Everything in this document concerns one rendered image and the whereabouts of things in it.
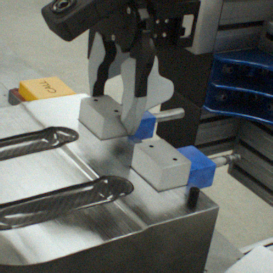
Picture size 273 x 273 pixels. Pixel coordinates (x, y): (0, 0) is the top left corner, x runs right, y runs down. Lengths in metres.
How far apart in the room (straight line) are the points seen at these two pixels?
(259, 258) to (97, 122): 0.23
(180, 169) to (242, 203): 1.72
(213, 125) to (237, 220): 1.25
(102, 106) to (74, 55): 2.53
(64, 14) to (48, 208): 0.19
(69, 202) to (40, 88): 0.34
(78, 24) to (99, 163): 0.14
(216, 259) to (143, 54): 0.23
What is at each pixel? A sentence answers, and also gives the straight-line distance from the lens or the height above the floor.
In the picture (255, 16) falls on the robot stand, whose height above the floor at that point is 0.95.
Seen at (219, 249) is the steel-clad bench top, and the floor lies 0.80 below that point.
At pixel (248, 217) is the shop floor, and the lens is 2.38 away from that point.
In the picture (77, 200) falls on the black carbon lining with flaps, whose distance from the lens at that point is 0.70.
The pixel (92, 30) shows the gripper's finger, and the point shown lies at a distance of 0.82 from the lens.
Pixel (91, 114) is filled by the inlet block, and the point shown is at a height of 0.91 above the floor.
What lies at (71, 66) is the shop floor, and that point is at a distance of 3.21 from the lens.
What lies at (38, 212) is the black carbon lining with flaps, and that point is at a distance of 0.69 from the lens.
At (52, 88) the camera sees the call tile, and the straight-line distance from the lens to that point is 1.02.
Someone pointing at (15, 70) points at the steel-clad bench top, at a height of 0.80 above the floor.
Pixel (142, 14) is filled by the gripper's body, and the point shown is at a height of 1.04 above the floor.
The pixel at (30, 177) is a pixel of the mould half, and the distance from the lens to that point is 0.73.
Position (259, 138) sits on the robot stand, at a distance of 1.14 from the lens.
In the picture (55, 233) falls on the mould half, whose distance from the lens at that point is 0.65.
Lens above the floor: 1.27
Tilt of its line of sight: 28 degrees down
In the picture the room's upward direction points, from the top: 10 degrees clockwise
